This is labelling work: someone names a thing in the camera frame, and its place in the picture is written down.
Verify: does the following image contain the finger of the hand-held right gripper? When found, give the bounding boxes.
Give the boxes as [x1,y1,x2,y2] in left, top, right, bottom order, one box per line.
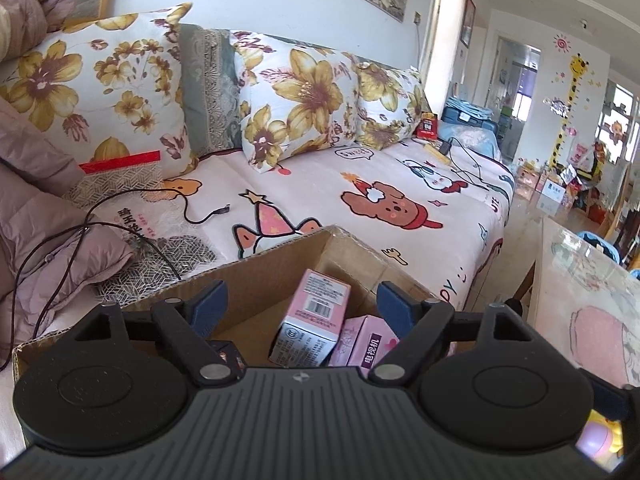
[577,367,632,423]

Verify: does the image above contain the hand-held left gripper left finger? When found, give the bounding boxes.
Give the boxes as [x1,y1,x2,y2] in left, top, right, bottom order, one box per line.
[75,280,238,388]

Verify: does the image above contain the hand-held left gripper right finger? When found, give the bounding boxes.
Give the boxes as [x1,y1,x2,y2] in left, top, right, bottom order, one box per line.
[367,281,531,387]

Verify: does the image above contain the brown cardboard box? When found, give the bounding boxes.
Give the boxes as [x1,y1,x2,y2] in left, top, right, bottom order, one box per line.
[12,225,453,386]

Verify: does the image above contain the pink barcode box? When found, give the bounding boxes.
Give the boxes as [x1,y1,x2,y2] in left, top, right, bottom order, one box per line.
[270,269,352,368]

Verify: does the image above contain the yellow plastic toy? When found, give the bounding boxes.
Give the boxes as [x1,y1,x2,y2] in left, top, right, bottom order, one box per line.
[575,409,627,461]

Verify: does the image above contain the pink printed box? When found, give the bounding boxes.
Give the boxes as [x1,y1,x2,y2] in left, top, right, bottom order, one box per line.
[330,314,401,368]

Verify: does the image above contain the patterned bag with red strip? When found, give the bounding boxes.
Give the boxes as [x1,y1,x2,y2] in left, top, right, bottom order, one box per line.
[62,150,221,307]

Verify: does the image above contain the glass-topped coffee table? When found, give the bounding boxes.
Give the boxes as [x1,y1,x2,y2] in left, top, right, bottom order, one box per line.
[527,216,640,391]

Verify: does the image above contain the cartoon printed sofa blanket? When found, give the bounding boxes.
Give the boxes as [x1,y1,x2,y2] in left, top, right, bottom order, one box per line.
[50,135,516,312]

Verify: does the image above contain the blue stool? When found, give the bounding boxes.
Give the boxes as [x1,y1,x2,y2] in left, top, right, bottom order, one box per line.
[579,231,622,262]

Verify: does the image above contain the white blue carton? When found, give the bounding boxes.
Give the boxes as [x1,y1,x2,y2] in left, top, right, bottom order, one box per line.
[537,177,569,217]

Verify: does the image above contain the mauve down jacket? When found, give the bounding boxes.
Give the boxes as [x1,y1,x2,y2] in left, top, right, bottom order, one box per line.
[0,95,137,356]

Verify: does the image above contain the small floral pillow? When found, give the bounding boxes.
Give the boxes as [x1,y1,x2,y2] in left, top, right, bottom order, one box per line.
[354,62,431,152]

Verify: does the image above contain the pile of colourful toys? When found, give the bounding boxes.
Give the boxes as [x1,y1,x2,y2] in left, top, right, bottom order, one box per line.
[515,157,627,227]

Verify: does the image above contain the grey green patterned pillow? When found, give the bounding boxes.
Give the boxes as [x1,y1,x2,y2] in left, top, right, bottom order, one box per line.
[179,24,244,158]

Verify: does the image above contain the medium floral pillow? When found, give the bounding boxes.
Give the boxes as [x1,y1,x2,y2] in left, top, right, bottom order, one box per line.
[230,32,362,174]

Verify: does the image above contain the large floral pillow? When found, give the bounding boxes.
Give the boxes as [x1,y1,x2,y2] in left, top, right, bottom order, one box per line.
[0,2,199,179]

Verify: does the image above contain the narrow framed picture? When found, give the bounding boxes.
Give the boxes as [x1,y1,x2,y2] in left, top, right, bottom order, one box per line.
[460,0,476,49]

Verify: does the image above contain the puffy quilted duvet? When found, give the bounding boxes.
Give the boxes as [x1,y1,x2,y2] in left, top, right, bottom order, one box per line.
[0,0,77,68]

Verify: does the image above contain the thin black cable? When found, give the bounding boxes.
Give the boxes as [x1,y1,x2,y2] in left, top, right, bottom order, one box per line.
[14,189,232,342]

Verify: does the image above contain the black charger with cable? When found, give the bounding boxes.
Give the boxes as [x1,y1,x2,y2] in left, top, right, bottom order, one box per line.
[439,137,501,199]

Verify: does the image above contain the giraffe wall sticker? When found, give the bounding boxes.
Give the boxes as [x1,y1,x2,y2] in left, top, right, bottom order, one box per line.
[547,52,591,172]

